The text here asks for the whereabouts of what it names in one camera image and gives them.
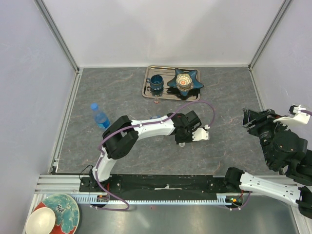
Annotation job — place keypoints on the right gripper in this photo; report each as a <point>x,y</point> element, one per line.
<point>263,117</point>

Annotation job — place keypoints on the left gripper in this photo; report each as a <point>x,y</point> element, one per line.
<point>178,140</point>

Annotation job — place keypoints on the labelled clear water bottle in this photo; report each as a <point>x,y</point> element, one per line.
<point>155,117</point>

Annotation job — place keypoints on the blue tinted plastic bottle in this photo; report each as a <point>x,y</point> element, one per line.
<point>101,119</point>

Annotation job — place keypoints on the blue bottle cap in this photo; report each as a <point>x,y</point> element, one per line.
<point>94,106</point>

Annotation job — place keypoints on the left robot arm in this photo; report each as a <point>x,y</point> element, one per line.
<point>121,136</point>

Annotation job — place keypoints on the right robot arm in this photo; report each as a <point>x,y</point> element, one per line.
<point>281,148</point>

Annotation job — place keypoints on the metal tray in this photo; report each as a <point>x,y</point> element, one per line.
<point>167,73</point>

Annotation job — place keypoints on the patterned small bowl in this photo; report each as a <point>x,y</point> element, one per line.
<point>184,81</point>

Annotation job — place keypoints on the blue star-shaped plate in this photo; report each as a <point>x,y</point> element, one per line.
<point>196,85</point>

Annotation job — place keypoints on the blue ceramic cup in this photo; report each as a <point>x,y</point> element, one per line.
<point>156,83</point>

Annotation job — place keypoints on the red floral plate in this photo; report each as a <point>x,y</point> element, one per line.
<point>66,210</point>

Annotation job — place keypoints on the white bowl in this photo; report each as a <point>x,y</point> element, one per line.
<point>41,221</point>

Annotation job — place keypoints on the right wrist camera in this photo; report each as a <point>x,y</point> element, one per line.
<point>299,114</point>

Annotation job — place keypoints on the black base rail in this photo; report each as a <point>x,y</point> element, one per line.
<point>165,187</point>

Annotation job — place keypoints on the white cable duct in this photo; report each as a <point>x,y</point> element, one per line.
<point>97,200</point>

